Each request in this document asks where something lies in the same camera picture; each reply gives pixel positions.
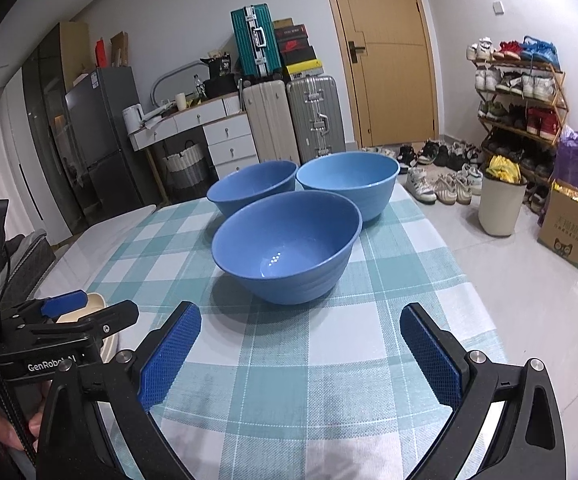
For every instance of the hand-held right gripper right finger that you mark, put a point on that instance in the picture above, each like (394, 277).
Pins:
(431, 355)

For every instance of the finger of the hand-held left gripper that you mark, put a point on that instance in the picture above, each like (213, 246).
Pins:
(114, 317)
(64, 304)

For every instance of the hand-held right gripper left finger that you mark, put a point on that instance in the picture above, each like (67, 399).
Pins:
(169, 355)

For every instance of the blue bowl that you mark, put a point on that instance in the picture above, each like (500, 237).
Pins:
(349, 175)
(289, 240)
(254, 180)

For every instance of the grey cushioned chair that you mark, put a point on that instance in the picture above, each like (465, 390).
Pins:
(29, 260)

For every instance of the teal checked tablecloth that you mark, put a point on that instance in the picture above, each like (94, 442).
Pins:
(294, 360)

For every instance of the white trash bin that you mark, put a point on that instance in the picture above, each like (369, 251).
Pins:
(501, 210)

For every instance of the woven laundry basket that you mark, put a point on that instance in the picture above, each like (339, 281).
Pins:
(186, 167)

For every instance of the row of floor shoes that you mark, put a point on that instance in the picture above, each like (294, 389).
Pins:
(444, 185)

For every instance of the dark glass cabinet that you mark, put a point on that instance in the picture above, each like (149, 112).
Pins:
(44, 125)

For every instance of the cardboard box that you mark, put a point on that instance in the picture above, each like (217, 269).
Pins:
(569, 235)

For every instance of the white electric kettle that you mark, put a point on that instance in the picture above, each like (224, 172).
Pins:
(133, 119)

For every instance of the yellow bag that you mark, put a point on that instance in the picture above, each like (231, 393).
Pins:
(501, 170)

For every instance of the grey fridge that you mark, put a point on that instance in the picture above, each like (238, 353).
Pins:
(104, 110)

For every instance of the white dresser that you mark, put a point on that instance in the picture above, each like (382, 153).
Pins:
(229, 132)

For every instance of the cream cup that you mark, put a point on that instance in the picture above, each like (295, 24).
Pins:
(181, 101)

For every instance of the purple bag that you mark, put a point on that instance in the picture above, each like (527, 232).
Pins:
(576, 165)

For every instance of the clear bottle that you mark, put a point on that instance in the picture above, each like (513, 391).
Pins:
(198, 87)

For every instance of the oval mirror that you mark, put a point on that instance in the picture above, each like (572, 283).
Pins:
(179, 80)

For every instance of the beige suitcase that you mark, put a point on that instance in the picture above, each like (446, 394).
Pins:
(269, 120)

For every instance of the black bag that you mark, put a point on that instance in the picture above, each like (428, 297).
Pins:
(221, 85)

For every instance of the flat cardboard piece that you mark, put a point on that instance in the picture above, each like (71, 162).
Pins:
(119, 50)

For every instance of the wooden door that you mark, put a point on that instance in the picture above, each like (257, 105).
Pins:
(384, 85)

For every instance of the silver suitcase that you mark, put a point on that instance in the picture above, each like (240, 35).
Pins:
(314, 105)

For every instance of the teal suitcase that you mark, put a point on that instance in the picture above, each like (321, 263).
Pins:
(254, 40)

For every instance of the black yellow shoe box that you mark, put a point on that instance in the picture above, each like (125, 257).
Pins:
(304, 70)

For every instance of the black red shoe box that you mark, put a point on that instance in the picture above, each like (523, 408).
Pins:
(291, 39)

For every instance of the brown shoe box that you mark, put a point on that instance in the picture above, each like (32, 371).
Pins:
(283, 23)

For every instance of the white light switch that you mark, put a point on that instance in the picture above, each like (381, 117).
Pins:
(498, 7)

